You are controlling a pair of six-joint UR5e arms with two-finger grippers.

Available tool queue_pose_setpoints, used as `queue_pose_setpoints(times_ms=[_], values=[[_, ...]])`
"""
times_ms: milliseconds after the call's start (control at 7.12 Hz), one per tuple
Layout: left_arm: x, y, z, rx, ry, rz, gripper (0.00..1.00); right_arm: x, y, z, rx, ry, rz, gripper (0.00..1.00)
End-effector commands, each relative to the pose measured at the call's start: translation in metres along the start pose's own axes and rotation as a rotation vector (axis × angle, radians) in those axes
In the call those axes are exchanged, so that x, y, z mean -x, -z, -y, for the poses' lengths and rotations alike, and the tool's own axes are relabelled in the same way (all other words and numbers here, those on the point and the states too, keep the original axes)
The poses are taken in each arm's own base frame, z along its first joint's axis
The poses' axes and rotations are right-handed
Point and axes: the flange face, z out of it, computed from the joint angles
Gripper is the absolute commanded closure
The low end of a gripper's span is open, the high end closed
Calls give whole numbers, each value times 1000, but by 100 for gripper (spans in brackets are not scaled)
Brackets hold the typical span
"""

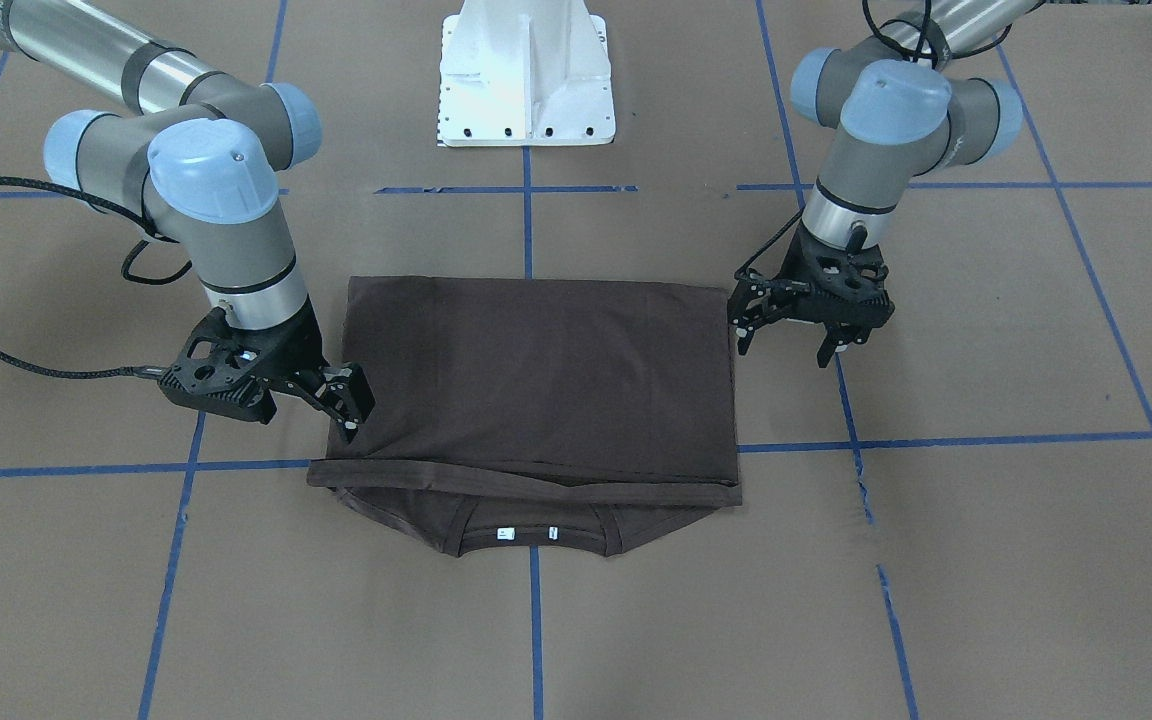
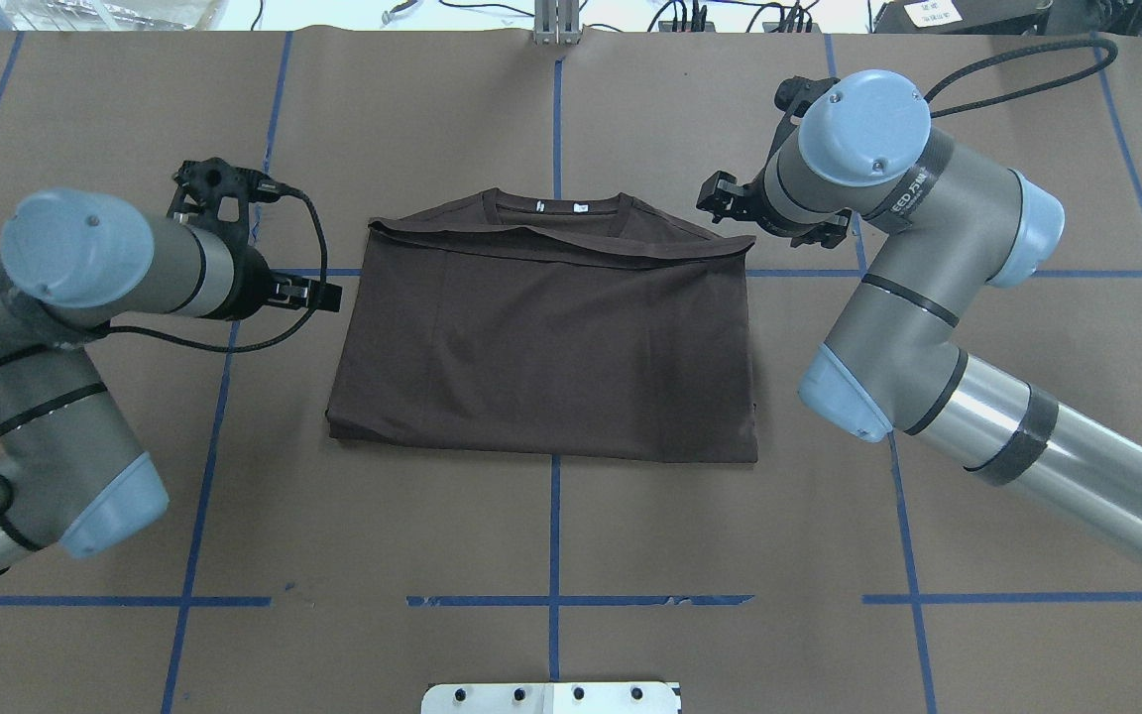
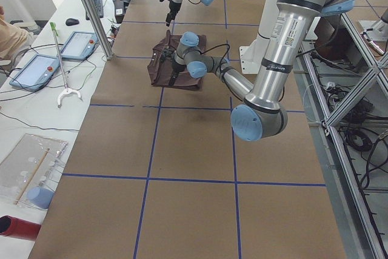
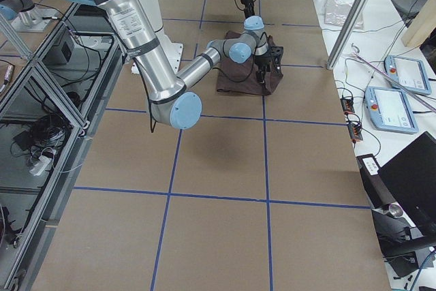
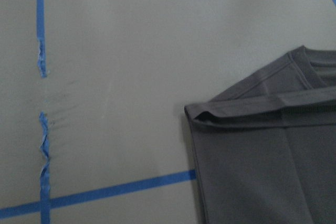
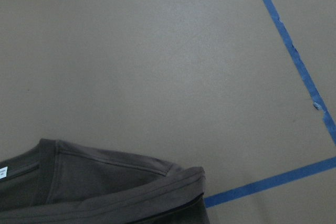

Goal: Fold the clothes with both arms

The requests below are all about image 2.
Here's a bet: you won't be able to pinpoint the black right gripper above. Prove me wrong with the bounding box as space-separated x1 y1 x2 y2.
695 171 852 249

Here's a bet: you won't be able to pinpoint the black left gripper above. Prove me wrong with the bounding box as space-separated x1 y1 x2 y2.
234 248 343 320

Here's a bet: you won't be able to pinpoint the brown t-shirt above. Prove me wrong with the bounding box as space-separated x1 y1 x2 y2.
325 188 758 464

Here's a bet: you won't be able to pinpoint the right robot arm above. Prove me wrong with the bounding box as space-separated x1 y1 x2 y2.
695 69 1142 565

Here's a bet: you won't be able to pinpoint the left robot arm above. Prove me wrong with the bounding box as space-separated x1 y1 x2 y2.
0 188 341 575

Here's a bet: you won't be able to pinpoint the black box with label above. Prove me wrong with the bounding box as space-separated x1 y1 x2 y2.
871 1 1052 37

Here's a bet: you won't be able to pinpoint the metal grabber tongs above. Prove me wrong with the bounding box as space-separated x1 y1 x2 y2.
380 0 435 29

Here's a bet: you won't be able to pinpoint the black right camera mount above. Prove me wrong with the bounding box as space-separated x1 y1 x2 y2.
770 77 841 153

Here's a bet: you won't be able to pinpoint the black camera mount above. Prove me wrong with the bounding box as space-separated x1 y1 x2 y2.
167 157 305 244
770 77 841 153

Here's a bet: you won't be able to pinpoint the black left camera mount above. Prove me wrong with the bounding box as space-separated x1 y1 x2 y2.
167 157 305 244

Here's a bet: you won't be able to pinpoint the aluminium frame post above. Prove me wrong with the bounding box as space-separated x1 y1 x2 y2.
531 0 584 46

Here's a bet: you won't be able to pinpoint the black left camera cable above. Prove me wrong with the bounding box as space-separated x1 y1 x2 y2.
0 183 330 536

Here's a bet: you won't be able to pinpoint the black camera cable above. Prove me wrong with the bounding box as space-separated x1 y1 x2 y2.
0 183 330 536
923 37 1121 120

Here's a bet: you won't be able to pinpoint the black right camera cable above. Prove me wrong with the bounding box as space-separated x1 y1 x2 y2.
923 37 1121 120

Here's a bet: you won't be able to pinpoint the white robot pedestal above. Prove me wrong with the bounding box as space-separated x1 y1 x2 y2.
420 679 683 713

